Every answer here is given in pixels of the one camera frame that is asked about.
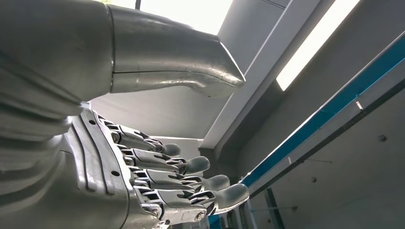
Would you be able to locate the blue ceiling beam stripe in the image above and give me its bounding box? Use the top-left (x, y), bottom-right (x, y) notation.
top-left (240, 35), bottom-right (405, 187)

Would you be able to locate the wide bright ceiling panel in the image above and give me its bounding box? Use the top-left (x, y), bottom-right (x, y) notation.
top-left (95, 0), bottom-right (234, 36)

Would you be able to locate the long ceiling light strip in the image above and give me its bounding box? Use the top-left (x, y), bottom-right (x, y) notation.
top-left (276, 0), bottom-right (362, 92)

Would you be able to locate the black ceiling rail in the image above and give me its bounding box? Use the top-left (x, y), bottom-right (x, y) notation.
top-left (249, 79), bottom-right (405, 200)

